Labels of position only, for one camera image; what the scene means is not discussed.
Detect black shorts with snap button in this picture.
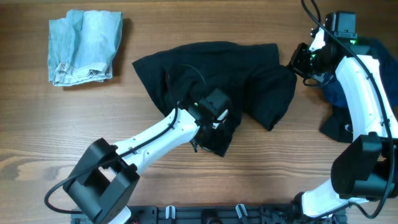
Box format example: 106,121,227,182
132,42,297,157

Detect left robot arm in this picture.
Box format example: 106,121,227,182
63,88,231,223

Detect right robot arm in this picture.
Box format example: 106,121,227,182
288,11,397,219

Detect black garment under blue one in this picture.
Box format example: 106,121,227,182
320,106,353,143

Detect blue crumpled garment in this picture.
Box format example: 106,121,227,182
322,39,397,108

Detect light blue folded denim shorts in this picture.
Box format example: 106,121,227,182
47,9,123,86

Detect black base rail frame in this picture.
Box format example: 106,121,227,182
70,203,346,224

